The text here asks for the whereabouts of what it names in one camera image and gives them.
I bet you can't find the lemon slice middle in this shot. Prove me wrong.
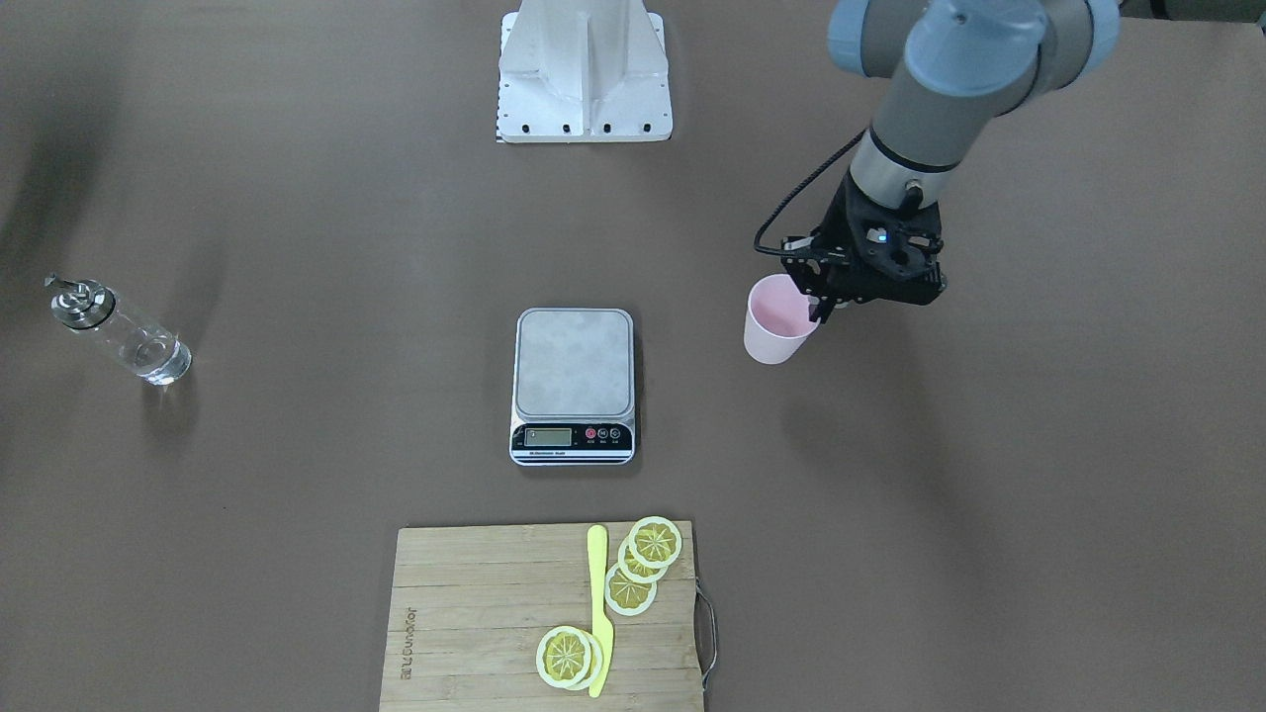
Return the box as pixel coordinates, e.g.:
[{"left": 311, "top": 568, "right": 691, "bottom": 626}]
[{"left": 617, "top": 538, "right": 668, "bottom": 584}]

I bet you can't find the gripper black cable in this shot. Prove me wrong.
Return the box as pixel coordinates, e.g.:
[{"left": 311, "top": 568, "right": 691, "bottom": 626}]
[{"left": 753, "top": 127, "right": 867, "bottom": 260}]

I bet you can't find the lemon slice bottom front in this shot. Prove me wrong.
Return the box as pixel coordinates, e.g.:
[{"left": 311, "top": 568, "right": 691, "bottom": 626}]
[{"left": 536, "top": 625, "right": 589, "bottom": 690}]

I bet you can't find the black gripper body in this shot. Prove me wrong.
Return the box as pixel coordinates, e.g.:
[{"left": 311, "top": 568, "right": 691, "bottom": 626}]
[{"left": 817, "top": 176, "right": 920, "bottom": 298}]

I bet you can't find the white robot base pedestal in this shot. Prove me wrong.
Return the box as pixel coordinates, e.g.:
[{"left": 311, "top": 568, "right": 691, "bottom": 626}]
[{"left": 495, "top": 1, "right": 674, "bottom": 144}]

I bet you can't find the pink plastic cup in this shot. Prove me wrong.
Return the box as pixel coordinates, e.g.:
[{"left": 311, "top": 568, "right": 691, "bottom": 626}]
[{"left": 743, "top": 272, "right": 819, "bottom": 365}]

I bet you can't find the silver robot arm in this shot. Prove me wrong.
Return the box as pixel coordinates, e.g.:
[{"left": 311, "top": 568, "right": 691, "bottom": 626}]
[{"left": 785, "top": 1, "right": 1120, "bottom": 321}]

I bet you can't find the lemon slice lower stack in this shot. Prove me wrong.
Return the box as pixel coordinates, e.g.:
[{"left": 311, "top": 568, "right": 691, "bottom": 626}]
[{"left": 604, "top": 565, "right": 660, "bottom": 617}]

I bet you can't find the yellow plastic knife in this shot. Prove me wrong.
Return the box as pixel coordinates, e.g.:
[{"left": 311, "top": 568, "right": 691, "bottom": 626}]
[{"left": 587, "top": 524, "right": 614, "bottom": 698}]

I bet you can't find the digital kitchen scale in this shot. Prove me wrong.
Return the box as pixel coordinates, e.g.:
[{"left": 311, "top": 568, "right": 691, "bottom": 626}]
[{"left": 509, "top": 307, "right": 637, "bottom": 466}]

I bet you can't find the lemon slice top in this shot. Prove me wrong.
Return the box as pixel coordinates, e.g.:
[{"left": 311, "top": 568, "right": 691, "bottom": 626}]
[{"left": 625, "top": 516, "right": 682, "bottom": 571}]

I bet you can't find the bamboo cutting board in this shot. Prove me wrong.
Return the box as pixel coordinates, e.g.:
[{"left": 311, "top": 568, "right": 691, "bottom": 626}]
[{"left": 379, "top": 521, "right": 714, "bottom": 711}]

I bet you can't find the clear glass sauce bottle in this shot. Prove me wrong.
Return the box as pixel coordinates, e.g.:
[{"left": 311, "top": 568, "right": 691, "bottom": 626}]
[{"left": 44, "top": 272, "right": 192, "bottom": 386}]

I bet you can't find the lemon slice bottom behind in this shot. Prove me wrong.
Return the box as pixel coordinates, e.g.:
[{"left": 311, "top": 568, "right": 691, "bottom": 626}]
[{"left": 567, "top": 631, "right": 604, "bottom": 692}]

